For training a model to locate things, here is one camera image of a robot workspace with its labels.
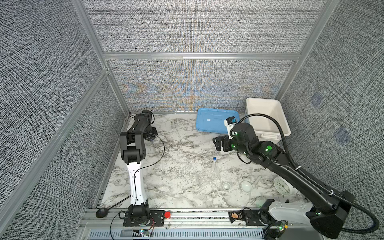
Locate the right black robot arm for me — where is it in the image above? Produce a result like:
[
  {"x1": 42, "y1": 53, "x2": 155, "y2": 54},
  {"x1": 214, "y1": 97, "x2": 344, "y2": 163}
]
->
[{"x1": 213, "y1": 116, "x2": 380, "y2": 239}]

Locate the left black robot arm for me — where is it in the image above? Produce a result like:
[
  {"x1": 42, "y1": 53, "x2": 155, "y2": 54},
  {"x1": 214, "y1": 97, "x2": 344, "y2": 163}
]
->
[{"x1": 119, "y1": 109, "x2": 157, "y2": 225}]

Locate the white plastic storage bin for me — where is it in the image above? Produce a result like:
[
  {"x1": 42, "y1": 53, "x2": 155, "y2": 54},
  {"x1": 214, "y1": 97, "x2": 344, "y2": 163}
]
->
[{"x1": 244, "y1": 97, "x2": 292, "y2": 145}]

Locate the blue plastic bin lid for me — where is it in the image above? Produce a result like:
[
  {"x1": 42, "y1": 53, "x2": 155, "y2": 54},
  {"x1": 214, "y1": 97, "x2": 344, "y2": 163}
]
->
[{"x1": 196, "y1": 108, "x2": 240, "y2": 134}]

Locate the white mortar bowl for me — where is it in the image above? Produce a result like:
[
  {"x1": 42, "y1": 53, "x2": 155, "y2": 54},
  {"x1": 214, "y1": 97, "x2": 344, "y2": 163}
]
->
[{"x1": 240, "y1": 181, "x2": 253, "y2": 194}]

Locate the small white round dish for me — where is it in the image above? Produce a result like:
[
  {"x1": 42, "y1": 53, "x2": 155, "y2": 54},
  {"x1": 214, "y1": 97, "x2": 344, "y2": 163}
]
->
[{"x1": 222, "y1": 182, "x2": 231, "y2": 191}]

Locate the red emergency stop button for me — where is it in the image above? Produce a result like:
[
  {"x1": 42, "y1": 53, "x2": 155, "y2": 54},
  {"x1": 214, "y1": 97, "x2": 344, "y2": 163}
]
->
[{"x1": 164, "y1": 211, "x2": 171, "y2": 219}]

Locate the black round microphone puck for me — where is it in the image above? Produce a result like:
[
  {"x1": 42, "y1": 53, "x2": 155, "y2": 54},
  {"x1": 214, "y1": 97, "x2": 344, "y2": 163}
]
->
[{"x1": 95, "y1": 208, "x2": 109, "y2": 219}]

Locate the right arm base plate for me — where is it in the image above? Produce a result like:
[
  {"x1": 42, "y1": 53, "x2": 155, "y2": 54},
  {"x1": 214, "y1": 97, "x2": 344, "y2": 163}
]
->
[{"x1": 243, "y1": 208, "x2": 265, "y2": 227}]

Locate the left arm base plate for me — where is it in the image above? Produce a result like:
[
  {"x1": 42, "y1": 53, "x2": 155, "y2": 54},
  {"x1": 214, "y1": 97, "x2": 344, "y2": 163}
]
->
[{"x1": 123, "y1": 210, "x2": 166, "y2": 227}]

